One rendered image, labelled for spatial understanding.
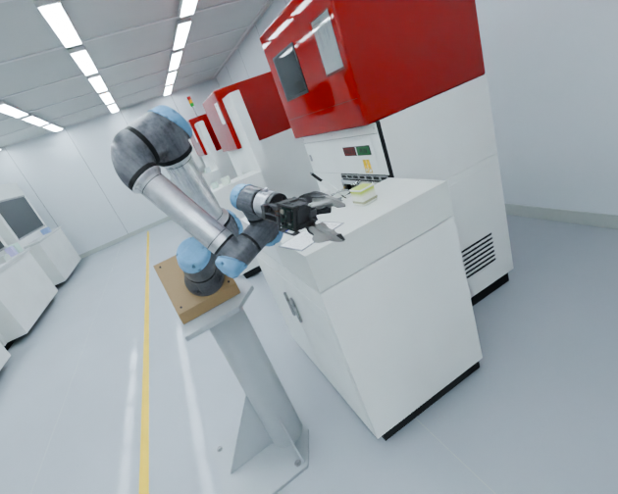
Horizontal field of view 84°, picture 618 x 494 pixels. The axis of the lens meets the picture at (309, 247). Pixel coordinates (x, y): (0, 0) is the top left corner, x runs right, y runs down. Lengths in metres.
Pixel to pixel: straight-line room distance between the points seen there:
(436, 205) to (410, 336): 0.53
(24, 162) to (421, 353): 9.15
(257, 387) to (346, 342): 0.50
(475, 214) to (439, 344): 0.80
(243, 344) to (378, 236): 0.70
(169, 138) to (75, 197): 8.59
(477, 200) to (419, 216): 0.79
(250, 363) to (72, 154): 8.44
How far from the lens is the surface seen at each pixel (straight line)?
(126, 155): 1.00
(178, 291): 1.42
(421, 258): 1.37
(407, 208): 1.28
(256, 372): 1.56
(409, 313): 1.42
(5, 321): 5.63
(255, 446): 1.89
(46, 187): 9.68
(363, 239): 1.19
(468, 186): 2.01
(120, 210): 9.52
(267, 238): 0.97
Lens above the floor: 1.39
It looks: 21 degrees down
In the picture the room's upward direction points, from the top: 21 degrees counter-clockwise
